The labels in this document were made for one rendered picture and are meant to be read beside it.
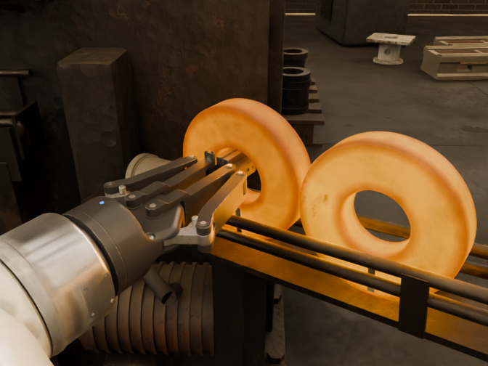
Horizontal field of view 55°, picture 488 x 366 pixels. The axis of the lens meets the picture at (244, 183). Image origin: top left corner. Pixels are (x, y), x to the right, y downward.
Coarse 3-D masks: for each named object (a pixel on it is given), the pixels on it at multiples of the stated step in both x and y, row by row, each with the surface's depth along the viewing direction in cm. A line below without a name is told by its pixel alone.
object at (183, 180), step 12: (192, 168) 45; (204, 168) 46; (168, 180) 43; (180, 180) 43; (192, 180) 45; (132, 192) 40; (144, 192) 41; (156, 192) 41; (168, 192) 42; (132, 204) 39
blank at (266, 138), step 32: (192, 128) 50; (224, 128) 47; (256, 128) 45; (288, 128) 45; (256, 160) 46; (288, 160) 44; (256, 192) 52; (288, 192) 46; (224, 224) 54; (288, 224) 48
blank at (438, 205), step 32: (320, 160) 42; (352, 160) 40; (384, 160) 38; (416, 160) 37; (320, 192) 43; (352, 192) 41; (384, 192) 39; (416, 192) 37; (448, 192) 36; (320, 224) 45; (352, 224) 45; (416, 224) 39; (448, 224) 37; (320, 256) 46; (384, 256) 42; (416, 256) 40; (448, 256) 38
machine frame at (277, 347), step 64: (0, 0) 68; (64, 0) 68; (128, 0) 67; (192, 0) 67; (256, 0) 67; (0, 64) 72; (192, 64) 71; (256, 64) 71; (64, 128) 77; (64, 192) 83; (192, 256) 88
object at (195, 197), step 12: (228, 168) 45; (204, 180) 43; (216, 180) 43; (180, 192) 40; (192, 192) 41; (204, 192) 42; (156, 204) 38; (168, 204) 39; (192, 204) 42; (204, 204) 43; (156, 216) 38
